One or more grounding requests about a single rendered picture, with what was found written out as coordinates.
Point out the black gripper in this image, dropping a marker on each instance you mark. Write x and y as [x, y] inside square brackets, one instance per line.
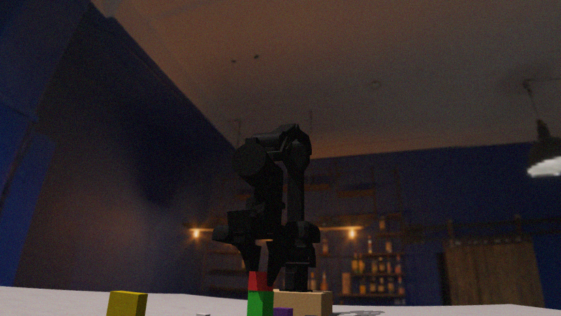
[283, 237]

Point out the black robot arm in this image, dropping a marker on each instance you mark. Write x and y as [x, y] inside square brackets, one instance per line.
[254, 162]

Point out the red block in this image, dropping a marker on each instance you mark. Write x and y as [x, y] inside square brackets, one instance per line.
[258, 281]

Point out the purple block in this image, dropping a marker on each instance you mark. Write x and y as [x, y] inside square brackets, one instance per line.
[283, 311]

